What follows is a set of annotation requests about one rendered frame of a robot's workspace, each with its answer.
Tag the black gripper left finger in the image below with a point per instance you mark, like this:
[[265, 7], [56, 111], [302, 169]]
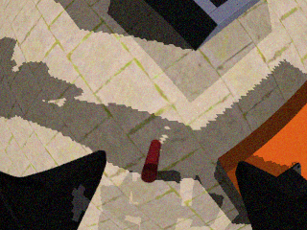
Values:
[[55, 199]]

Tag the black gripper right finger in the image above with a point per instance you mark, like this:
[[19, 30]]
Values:
[[271, 203]]

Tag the red peg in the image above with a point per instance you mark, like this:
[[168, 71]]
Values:
[[151, 162]]

